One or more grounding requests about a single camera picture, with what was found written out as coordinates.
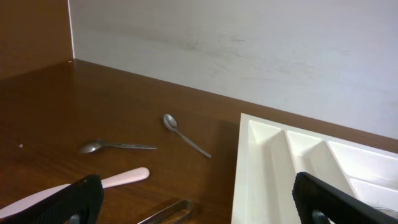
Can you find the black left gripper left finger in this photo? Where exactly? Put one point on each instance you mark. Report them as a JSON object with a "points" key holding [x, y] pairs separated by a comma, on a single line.
{"points": [[83, 198]]}

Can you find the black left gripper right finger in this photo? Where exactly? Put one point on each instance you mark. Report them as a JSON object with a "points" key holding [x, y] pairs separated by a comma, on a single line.
{"points": [[319, 202]]}

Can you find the small teaspoon far left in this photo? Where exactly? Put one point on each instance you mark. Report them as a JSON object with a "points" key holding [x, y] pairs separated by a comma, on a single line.
{"points": [[97, 144]]}

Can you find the pink plastic knife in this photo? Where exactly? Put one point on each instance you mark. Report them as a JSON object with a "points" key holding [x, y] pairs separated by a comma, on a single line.
{"points": [[128, 177]]}

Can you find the white plastic cutlery tray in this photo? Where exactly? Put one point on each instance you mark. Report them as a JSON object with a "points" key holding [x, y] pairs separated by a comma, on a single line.
{"points": [[270, 155]]}

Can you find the metal tongs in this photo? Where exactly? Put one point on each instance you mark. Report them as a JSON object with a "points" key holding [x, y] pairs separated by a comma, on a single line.
{"points": [[178, 212]]}

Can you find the small teaspoon near tray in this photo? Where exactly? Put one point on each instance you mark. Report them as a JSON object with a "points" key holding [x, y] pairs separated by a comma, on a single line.
{"points": [[171, 124]]}

